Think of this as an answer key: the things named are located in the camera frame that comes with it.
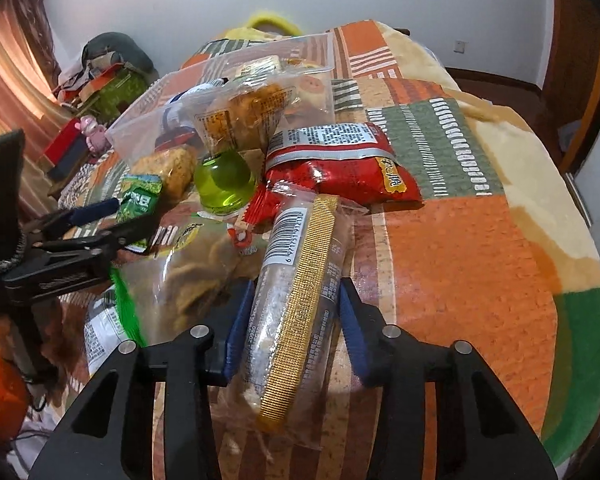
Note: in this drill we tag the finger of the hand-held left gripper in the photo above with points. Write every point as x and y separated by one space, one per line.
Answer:
115 237
92 211

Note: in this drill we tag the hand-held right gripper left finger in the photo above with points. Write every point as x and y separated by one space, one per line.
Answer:
240 325

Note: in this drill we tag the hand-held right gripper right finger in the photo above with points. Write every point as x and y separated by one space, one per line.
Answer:
355 335

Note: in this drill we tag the clear snack packet gold stripe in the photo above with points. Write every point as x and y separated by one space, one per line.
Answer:
280 310

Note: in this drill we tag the small green snack packet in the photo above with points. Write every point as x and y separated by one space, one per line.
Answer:
140 200

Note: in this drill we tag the clear plastic storage box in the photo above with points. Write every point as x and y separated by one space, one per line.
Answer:
305 55

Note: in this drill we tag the clear bag of brown snacks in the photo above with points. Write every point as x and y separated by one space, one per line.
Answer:
195 270

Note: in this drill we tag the red box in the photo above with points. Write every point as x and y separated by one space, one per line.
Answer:
67 147

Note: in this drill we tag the pink toy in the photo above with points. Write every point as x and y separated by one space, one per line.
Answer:
96 132

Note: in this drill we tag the white packet with green edge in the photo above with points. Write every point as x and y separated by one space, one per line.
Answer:
105 325

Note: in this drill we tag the round pastry in clear wrap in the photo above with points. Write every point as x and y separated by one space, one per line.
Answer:
167 167

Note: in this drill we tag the small red white packet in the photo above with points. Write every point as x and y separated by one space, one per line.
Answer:
252 212

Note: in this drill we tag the orange cloth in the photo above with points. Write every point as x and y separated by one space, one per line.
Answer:
0 385

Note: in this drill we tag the green patterned bag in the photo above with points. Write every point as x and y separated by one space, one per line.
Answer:
117 95

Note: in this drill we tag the patchwork orange green blanket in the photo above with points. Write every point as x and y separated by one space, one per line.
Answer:
455 270

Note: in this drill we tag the green jelly cup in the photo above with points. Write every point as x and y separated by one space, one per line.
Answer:
225 185

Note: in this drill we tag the blue white snack packet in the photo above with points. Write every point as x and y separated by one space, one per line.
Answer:
185 105

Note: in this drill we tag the red snack bag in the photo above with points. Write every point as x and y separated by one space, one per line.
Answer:
345 175

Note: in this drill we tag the striped brown curtain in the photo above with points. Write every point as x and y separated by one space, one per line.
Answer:
10 70

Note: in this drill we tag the grey clothes pile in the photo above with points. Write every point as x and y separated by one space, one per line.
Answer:
120 50

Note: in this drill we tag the clear bag of orange crisps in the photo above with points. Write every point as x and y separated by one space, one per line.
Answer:
250 110

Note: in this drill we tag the clear pack of round cookies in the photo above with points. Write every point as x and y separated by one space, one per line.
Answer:
307 91

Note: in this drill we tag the wooden door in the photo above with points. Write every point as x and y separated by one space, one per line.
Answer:
575 60

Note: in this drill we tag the white wall socket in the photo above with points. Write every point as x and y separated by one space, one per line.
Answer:
459 46

